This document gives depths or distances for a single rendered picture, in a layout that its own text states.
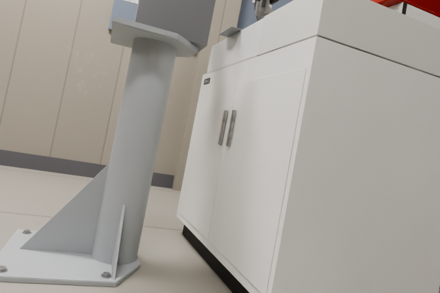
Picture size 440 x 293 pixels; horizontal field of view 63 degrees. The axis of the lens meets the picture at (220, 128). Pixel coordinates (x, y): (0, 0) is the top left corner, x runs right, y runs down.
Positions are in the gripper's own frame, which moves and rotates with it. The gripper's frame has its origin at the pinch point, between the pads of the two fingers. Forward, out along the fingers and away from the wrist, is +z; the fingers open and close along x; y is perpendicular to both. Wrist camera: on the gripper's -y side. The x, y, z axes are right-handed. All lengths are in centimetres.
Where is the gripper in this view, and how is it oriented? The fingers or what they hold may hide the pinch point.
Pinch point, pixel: (257, 17)
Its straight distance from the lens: 151.2
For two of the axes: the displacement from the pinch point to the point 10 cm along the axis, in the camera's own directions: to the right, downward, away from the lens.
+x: -3.6, -0.3, 9.3
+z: -1.8, 9.8, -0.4
